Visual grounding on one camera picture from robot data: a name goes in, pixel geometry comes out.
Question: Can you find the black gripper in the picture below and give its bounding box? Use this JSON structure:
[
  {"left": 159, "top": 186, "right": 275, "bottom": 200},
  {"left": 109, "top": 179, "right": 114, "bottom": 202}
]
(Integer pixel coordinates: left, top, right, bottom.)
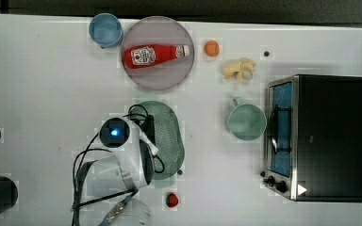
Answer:
[{"left": 140, "top": 115, "right": 156, "bottom": 144}]

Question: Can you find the green plastic strainer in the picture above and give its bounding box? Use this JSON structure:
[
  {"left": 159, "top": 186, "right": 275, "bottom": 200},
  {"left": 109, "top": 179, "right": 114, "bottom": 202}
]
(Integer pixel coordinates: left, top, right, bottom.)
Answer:
[{"left": 128, "top": 100, "right": 185, "bottom": 188}]

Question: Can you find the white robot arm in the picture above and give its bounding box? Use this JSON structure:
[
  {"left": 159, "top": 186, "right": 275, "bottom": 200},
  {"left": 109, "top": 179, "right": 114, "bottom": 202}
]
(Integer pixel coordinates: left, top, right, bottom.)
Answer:
[{"left": 71, "top": 115, "right": 157, "bottom": 226}]

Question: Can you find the red ketchup bottle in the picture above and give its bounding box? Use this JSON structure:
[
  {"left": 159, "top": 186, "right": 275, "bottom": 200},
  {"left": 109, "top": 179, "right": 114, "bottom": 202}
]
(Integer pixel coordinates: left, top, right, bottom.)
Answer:
[{"left": 123, "top": 44, "right": 190, "bottom": 69}]

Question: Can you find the dark red toy strawberry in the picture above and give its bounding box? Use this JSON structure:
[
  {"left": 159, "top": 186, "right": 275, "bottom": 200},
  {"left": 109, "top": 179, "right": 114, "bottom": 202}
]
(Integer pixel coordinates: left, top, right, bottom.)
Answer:
[{"left": 166, "top": 192, "right": 179, "bottom": 208}]

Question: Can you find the grey round plate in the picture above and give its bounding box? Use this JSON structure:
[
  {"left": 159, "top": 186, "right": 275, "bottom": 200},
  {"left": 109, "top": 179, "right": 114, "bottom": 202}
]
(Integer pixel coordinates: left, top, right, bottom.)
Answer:
[{"left": 121, "top": 16, "right": 194, "bottom": 90}]

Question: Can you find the green mug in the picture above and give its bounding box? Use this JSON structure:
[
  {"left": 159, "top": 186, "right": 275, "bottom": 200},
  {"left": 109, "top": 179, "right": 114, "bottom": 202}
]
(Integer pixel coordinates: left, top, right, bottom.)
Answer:
[{"left": 225, "top": 97, "right": 267, "bottom": 141}]

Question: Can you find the orange toy fruit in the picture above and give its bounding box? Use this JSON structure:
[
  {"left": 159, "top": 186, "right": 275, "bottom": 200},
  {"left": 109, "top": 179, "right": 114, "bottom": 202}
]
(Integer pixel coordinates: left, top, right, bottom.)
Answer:
[{"left": 204, "top": 40, "right": 220, "bottom": 57}]

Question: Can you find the blue mug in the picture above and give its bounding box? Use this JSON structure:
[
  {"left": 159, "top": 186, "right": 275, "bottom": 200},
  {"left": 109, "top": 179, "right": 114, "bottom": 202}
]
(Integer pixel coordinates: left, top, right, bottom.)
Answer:
[{"left": 89, "top": 13, "right": 123, "bottom": 48}]

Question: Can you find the peeled toy banana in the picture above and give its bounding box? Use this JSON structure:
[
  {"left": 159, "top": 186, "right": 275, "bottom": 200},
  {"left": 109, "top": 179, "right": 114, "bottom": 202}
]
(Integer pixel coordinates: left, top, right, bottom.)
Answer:
[{"left": 222, "top": 58, "right": 255, "bottom": 83}]

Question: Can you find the black silver toaster oven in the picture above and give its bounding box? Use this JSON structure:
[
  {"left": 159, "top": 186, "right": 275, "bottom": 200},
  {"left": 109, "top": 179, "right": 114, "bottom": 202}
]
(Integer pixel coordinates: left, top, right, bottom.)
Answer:
[{"left": 261, "top": 74, "right": 362, "bottom": 202}]

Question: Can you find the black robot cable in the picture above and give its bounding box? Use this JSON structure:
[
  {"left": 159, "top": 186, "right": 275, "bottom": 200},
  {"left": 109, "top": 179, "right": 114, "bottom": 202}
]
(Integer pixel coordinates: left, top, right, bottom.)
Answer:
[{"left": 71, "top": 104, "right": 166, "bottom": 226}]

